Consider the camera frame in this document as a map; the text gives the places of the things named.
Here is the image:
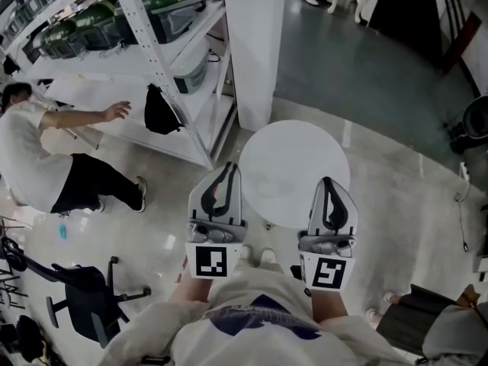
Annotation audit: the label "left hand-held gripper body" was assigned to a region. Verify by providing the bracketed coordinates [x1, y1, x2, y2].
[185, 219, 249, 281]

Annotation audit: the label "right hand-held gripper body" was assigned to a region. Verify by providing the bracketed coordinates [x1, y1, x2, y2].
[297, 230, 358, 292]

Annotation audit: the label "person's left forearm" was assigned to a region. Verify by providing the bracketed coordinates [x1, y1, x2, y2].
[167, 268, 223, 309]

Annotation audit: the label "person's right forearm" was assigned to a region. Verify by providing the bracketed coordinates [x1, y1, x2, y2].
[310, 287, 348, 324]

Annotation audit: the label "person's beige trousers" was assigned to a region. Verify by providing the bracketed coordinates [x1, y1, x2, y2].
[230, 256, 286, 280]

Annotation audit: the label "round white table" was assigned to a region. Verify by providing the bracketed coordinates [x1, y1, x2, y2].
[238, 119, 351, 230]

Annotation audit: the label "person's white printed shirt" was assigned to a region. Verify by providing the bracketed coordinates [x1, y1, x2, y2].
[98, 268, 416, 366]

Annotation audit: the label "black hanging bag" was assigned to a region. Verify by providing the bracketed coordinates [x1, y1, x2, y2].
[143, 83, 185, 136]

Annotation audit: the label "black office chair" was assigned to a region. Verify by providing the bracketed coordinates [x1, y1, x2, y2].
[45, 256, 153, 349]

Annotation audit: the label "white round appliance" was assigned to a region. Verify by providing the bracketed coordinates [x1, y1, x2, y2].
[169, 38, 210, 95]

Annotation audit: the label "white metal shelf rack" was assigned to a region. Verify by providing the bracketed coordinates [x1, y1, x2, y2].
[0, 0, 239, 169]

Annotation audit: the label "black round device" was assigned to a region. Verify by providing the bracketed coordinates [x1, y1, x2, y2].
[449, 95, 488, 154]

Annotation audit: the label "black backpack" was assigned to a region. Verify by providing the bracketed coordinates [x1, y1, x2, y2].
[14, 314, 45, 361]

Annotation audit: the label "green lidded storage bin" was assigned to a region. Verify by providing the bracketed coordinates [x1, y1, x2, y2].
[139, 0, 209, 45]
[40, 19, 83, 59]
[75, 0, 127, 51]

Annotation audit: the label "black floor cable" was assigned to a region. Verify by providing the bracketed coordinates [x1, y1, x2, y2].
[454, 179, 470, 252]

